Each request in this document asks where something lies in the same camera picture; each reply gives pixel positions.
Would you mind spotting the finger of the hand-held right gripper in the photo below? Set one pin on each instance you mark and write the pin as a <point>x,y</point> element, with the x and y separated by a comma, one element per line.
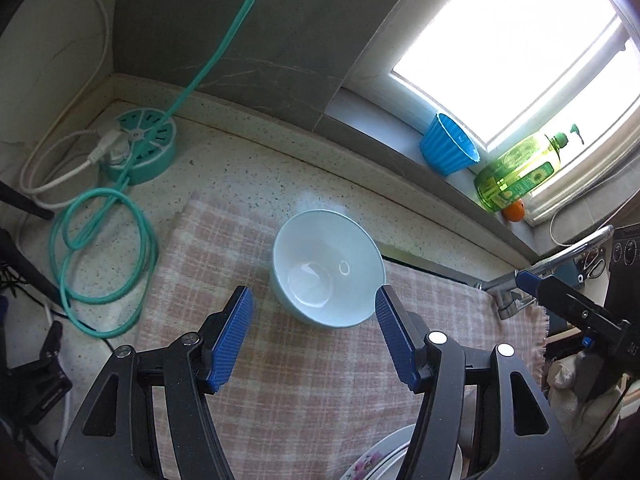
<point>575,305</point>

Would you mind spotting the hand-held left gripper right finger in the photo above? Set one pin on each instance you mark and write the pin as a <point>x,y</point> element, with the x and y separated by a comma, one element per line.
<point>395,340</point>

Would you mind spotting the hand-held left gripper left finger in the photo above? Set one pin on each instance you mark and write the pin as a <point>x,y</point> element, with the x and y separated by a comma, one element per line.
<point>232,340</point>

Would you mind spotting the teal bowl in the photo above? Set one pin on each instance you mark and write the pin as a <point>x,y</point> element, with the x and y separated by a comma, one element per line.
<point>320,260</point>

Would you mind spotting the white plate pink blossom print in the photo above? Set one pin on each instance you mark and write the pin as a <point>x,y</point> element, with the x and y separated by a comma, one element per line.
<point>367,462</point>

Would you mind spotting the person's right hand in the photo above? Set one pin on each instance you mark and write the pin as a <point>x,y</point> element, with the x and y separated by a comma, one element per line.
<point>565,375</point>

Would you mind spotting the chrome kitchen faucet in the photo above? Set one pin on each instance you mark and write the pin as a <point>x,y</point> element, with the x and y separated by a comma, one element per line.
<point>510,300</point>

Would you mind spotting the pink plaid cloth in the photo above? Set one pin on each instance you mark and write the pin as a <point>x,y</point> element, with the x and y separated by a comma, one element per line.
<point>310,370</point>

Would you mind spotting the orange tangerine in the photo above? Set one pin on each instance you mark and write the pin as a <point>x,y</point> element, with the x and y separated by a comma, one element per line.
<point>514,211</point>

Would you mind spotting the green dish soap bottle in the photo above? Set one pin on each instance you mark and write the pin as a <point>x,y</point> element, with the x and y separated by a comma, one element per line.
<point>515,175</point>

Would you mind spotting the blue ribbed cup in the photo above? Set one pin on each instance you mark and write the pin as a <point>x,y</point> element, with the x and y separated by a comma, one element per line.
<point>445,150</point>

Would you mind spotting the round teal power strip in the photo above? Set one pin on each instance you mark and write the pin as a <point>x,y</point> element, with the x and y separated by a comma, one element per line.
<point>150,157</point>

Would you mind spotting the black tripod leg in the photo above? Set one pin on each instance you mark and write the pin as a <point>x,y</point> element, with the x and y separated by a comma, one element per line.
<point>25,202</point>
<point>30,265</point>

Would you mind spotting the white plug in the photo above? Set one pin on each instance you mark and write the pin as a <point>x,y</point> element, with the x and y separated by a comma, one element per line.
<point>112,142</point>

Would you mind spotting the window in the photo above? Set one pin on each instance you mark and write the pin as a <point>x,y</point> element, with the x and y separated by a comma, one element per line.
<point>500,35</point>

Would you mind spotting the black clamp mount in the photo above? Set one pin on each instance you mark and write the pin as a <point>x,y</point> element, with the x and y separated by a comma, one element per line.
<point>35,375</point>

